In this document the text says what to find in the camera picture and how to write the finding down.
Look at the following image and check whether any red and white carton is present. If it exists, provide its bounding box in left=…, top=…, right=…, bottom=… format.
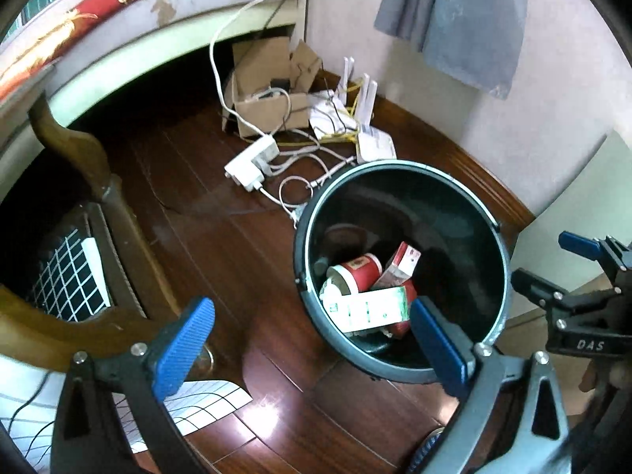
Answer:
left=371, top=241, right=423, bottom=291

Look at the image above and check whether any white power cable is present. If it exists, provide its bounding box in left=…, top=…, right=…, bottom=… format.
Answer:
left=210, top=0, right=307, bottom=139

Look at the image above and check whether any white router with antennas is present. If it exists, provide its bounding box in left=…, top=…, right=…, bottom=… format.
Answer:
left=340, top=56, right=397, bottom=164

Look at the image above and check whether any blue and white shoe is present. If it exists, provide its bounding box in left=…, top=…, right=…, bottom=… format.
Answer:
left=407, top=427, right=450, bottom=474

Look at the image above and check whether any black trash bin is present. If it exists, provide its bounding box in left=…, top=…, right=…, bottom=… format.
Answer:
left=292, top=159, right=512, bottom=385

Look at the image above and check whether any wooden chair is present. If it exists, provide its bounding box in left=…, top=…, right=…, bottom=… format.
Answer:
left=0, top=94, right=218, bottom=381

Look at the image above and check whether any person's right hand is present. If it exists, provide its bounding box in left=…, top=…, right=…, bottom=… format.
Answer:
left=583, top=359, right=632, bottom=393

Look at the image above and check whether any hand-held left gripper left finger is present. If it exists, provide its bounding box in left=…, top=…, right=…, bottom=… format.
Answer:
left=49, top=297, right=216, bottom=474

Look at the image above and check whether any green and white carton box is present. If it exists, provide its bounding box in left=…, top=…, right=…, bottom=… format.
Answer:
left=320, top=284, right=419, bottom=334

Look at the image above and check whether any grey patterned curtain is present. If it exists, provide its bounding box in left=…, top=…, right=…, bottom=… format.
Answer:
left=374, top=0, right=530, bottom=100

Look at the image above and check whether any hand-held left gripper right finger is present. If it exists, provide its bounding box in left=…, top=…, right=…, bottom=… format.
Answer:
left=410, top=296, right=574, bottom=474

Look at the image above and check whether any white floor power strip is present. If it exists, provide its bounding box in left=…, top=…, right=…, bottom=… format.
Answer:
left=224, top=135, right=280, bottom=191

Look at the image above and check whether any brown cardboard box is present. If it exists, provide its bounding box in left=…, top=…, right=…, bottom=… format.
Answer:
left=224, top=36, right=324, bottom=138

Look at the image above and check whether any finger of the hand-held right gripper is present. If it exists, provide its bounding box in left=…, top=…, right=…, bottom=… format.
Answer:
left=559, top=231, right=632, bottom=290
left=512, top=267, right=632, bottom=329

